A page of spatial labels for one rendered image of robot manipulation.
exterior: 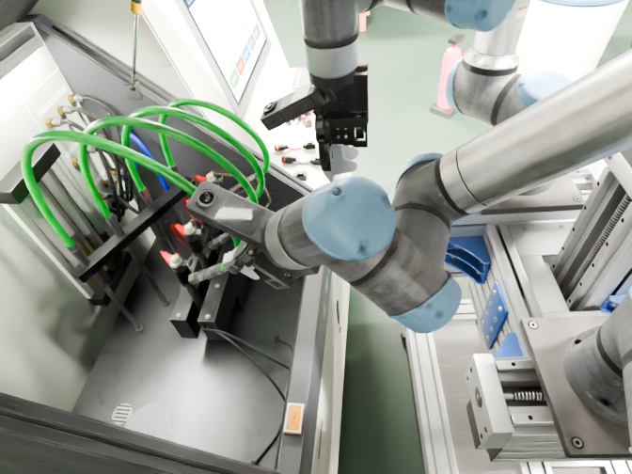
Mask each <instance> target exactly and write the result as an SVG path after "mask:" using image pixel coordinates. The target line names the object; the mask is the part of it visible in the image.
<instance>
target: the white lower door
mask: <svg viewBox="0 0 632 474"><path fill-rule="evenodd" d="M344 356H345V353H344V343H343V333H342V322H341V312H340V293H339V283H338V275H336V274H335V273H334V272H332V278H331V288H330V297H329V306H328V315H327V325H326V333H325V343H324V361H323V369H322V379H321V388H320V397H319V406H318V416H317V425H316V434H315V443H314V452H313V461H312V470H311V474H337V467H338V453H339V439H340V411H341V397H342V384H343V370H344Z"/></svg>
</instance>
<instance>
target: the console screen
mask: <svg viewBox="0 0 632 474"><path fill-rule="evenodd" d="M174 1H175V3H176V5H177V7H178V9H179V11H180V12H181V14H182V17H183V18H184V20H185V22H186V23H187V25H188V27H189V29H190V31H191V33H192V35H193V36H194V38H195V40H196V42H197V45H198V46H199V48H200V50H201V52H202V53H203V55H204V57H205V58H206V60H207V62H208V64H209V66H210V68H211V70H212V71H213V74H214V76H215V78H216V80H217V81H218V83H219V85H220V86H221V88H222V90H223V92H224V93H225V95H226V97H227V99H228V101H229V104H230V105H231V107H232V109H233V111H234V113H235V115H236V116H238V117H239V118H241V119H242V118H243V116H244V113H245V110H246V108H247V105H248V103H249V100H250V98H251V95H252V93H253V90H254V88H255V85H256V84H257V81H258V79H259V76H260V74H261V70H262V67H263V65H264V62H265V60H266V57H267V56H268V53H269V51H270V48H271V46H272V44H271V41H270V40H269V37H268V35H267V32H266V30H265V28H264V25H263V23H262V20H261V17H260V14H259V13H258V10H257V8H256V5H255V3H254V1H253V0H174Z"/></svg>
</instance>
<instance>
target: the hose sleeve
mask: <svg viewBox="0 0 632 474"><path fill-rule="evenodd" d="M222 263H223V262H221V263H218V264H216V265H214V266H212V267H209V268H207V269H204V270H201V271H198V272H196V273H195V274H194V280H195V281H196V282H200V281H203V280H206V279H208V278H211V277H216V276H219V275H222V274H224V273H226V272H227V271H226V272H223V271H222V270H221V269H220V265H221V264H222Z"/></svg>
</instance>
